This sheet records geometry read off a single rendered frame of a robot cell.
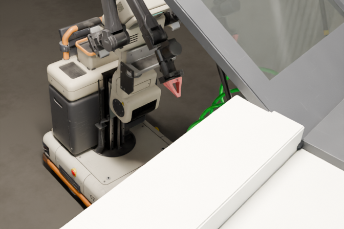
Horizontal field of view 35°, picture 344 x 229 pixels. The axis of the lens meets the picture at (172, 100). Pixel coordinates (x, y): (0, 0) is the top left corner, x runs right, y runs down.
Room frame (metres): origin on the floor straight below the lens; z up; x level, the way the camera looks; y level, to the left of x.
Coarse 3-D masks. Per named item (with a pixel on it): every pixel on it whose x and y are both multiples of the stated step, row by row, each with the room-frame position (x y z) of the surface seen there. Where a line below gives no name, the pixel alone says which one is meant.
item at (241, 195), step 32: (192, 128) 1.10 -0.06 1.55; (224, 128) 1.11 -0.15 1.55; (256, 128) 1.12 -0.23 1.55; (288, 128) 1.13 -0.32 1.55; (160, 160) 0.97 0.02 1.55; (192, 160) 0.98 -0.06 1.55; (224, 160) 0.99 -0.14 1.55; (256, 160) 0.99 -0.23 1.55; (128, 192) 0.85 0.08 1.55; (160, 192) 0.86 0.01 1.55; (192, 192) 0.87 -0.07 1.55; (224, 192) 0.88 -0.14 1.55; (96, 224) 0.75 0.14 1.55; (128, 224) 0.76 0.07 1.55; (160, 224) 0.77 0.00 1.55; (192, 224) 0.77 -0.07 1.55
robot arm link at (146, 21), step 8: (128, 0) 1.92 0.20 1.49; (136, 0) 1.91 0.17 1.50; (136, 8) 1.89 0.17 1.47; (144, 8) 1.89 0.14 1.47; (136, 16) 1.88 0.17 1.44; (144, 16) 1.86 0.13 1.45; (152, 16) 1.88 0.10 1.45; (144, 24) 1.84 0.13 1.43; (152, 24) 1.85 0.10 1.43; (144, 32) 1.83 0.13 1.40; (152, 32) 1.83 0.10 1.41; (160, 32) 1.84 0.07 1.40; (152, 40) 1.80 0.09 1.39; (160, 40) 1.82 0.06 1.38
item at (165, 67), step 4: (168, 60) 1.77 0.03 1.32; (172, 60) 1.78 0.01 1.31; (160, 64) 1.77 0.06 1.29; (164, 64) 1.75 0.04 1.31; (168, 64) 1.75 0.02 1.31; (172, 64) 1.76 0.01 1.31; (164, 68) 1.75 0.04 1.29; (168, 68) 1.74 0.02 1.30; (172, 68) 1.75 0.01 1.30; (164, 72) 1.74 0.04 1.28; (168, 72) 1.74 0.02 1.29; (172, 72) 1.72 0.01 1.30; (176, 72) 1.72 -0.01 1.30; (180, 72) 1.73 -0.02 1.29; (164, 76) 1.73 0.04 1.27; (168, 76) 1.72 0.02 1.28; (172, 76) 1.74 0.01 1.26
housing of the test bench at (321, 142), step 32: (320, 128) 1.20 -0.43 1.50; (288, 160) 1.09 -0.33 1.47; (320, 160) 1.10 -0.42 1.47; (256, 192) 0.96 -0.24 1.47; (288, 192) 0.97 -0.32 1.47; (320, 192) 0.98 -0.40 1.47; (224, 224) 0.85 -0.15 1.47; (256, 224) 0.85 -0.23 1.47; (288, 224) 0.86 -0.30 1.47; (320, 224) 0.87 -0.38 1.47
